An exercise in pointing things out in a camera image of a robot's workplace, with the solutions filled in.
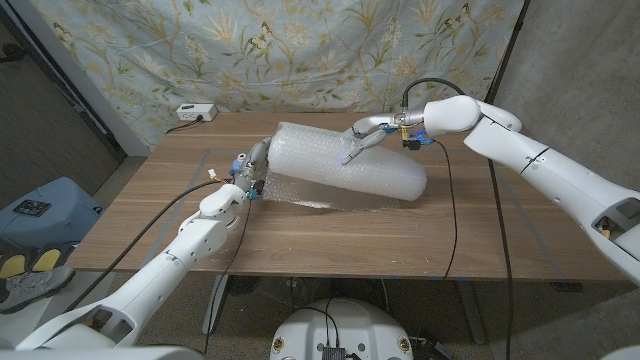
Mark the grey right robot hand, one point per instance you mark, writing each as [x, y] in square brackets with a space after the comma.
[390, 121]

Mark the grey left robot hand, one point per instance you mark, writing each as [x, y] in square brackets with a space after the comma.
[257, 167]

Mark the clear bubble wrap roll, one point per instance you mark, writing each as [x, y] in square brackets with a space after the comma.
[350, 165]

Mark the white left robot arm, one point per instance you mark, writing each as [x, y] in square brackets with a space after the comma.
[165, 265]

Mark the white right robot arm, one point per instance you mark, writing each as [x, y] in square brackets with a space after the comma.
[550, 170]

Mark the white power strip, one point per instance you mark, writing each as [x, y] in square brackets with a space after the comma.
[195, 112]

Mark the floral light blue backdrop cloth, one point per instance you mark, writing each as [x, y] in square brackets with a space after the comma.
[300, 60]

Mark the black backdrop stand pole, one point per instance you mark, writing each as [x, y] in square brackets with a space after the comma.
[502, 60]

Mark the white table leg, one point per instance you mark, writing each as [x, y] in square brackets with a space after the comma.
[472, 315]
[215, 305]

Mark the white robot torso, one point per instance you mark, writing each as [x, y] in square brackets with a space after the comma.
[350, 325]

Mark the blue plastic storage bin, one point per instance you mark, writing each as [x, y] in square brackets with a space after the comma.
[65, 210]

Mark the small black electronics box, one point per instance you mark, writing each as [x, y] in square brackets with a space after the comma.
[333, 352]

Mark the flat black patterned device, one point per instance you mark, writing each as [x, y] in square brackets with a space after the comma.
[32, 207]

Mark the shoe with yellow insole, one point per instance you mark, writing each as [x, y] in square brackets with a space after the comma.
[12, 266]
[46, 260]

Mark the grey sneaker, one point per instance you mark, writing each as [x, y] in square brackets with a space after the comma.
[35, 287]

